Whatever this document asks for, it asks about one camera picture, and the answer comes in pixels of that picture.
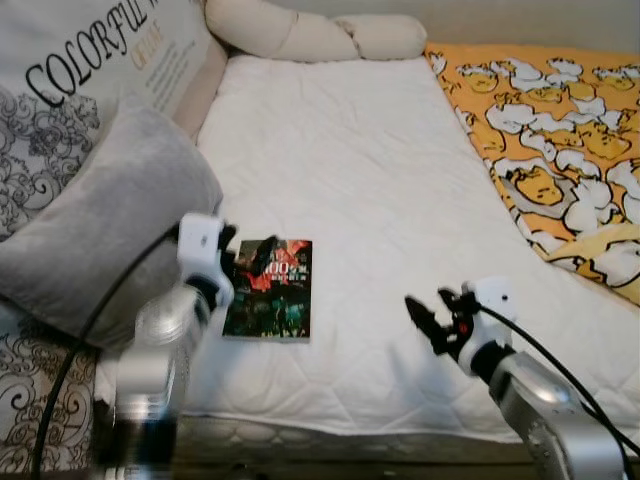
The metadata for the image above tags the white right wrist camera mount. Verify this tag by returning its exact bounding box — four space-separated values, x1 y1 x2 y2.
458 278 518 373

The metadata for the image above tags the dark red cover book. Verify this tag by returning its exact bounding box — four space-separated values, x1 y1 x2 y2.
222 238 313 343

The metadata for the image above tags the white quilted mattress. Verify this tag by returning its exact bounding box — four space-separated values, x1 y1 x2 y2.
95 55 640 448

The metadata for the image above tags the long beige bolster pillow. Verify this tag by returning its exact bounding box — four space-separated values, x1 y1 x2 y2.
203 0 429 63

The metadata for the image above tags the yellow cartoon egg blanket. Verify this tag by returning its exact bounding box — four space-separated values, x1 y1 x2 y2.
425 42 640 306

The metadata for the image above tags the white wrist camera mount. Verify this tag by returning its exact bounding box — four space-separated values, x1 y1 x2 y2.
458 278 518 373
177 214 236 296

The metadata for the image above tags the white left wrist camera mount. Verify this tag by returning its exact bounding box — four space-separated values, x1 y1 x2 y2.
177 214 236 296

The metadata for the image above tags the grey plush pillow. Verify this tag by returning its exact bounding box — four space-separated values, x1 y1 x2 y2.
0 93 224 351

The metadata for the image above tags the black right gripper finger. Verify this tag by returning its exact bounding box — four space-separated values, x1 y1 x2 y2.
406 297 445 350

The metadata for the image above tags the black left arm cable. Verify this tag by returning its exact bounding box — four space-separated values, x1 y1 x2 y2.
33 225 189 480

